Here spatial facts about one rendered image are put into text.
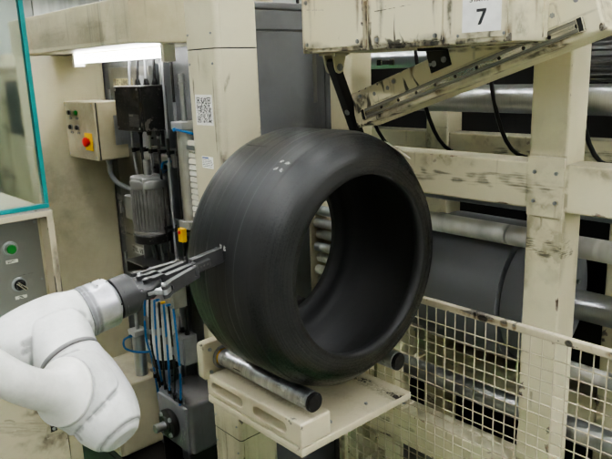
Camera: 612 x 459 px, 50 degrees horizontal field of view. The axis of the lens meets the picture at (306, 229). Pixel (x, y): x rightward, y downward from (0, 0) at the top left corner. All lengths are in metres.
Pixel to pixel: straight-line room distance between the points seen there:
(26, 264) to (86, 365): 0.87
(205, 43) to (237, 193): 0.45
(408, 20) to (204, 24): 0.48
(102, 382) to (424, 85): 1.03
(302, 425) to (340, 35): 0.91
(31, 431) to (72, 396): 0.96
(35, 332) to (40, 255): 0.78
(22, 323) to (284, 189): 0.52
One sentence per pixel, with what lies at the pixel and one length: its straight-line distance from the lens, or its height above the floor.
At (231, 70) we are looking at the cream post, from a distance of 1.64.
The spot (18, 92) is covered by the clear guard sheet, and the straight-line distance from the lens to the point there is 1.82.
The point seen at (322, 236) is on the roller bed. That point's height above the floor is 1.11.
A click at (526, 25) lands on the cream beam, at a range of 1.42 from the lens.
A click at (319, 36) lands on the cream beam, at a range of 1.71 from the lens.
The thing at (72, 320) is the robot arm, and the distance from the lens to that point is 1.14.
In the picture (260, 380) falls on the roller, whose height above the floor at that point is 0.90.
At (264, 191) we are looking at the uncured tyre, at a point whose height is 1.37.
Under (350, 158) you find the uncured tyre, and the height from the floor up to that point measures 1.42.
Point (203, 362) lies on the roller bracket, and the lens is 1.68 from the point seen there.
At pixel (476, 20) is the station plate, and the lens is 1.42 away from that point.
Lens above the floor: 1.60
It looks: 14 degrees down
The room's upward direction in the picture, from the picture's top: 2 degrees counter-clockwise
